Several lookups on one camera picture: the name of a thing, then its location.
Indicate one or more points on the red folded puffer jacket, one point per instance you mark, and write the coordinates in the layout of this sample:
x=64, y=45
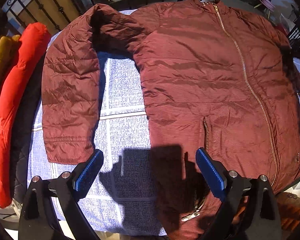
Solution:
x=29, y=50

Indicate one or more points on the mustard folded garment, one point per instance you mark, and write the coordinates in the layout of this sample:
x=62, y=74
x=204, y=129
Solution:
x=0, y=57

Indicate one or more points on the blue plaid bed sheet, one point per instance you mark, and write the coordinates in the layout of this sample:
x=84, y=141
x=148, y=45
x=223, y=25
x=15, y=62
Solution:
x=123, y=198

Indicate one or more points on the maroon quilted zip jacket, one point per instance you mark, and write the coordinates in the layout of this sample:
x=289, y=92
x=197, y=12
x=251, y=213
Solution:
x=212, y=76

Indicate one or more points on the black quilted folded jacket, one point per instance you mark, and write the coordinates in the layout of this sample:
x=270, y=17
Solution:
x=21, y=134

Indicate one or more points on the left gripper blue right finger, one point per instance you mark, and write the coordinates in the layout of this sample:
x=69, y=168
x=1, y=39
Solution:
x=213, y=173

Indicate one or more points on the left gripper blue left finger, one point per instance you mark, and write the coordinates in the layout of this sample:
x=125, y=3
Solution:
x=86, y=173

